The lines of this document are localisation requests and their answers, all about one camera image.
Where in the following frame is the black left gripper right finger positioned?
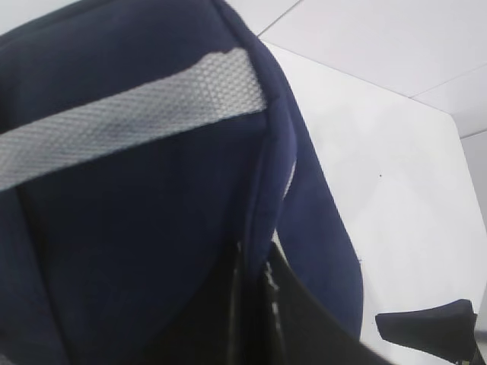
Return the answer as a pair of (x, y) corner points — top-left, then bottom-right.
(375, 299), (485, 364)

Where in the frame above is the navy blue lunch bag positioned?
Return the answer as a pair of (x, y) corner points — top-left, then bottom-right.
(1, 1), (363, 364)

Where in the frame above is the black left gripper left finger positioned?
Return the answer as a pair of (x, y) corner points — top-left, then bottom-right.
(262, 245), (388, 365)

